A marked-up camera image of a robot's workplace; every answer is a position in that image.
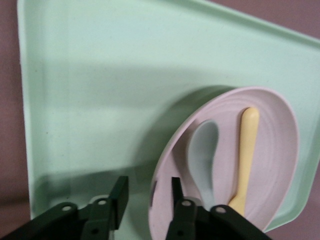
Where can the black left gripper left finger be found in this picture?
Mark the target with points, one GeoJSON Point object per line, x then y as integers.
{"type": "Point", "coordinates": [100, 215]}

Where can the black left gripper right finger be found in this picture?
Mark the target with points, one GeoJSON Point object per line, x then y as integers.
{"type": "Point", "coordinates": [185, 220]}

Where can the grey-green plastic spoon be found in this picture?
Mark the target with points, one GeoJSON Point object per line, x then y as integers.
{"type": "Point", "coordinates": [203, 150]}

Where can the yellow plastic fork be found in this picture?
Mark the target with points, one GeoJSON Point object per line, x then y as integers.
{"type": "Point", "coordinates": [246, 155]}

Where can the round beige plate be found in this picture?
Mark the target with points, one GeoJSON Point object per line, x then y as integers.
{"type": "Point", "coordinates": [272, 150]}

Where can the light green rectangular tray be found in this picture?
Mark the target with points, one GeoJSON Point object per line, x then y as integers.
{"type": "Point", "coordinates": [100, 75]}

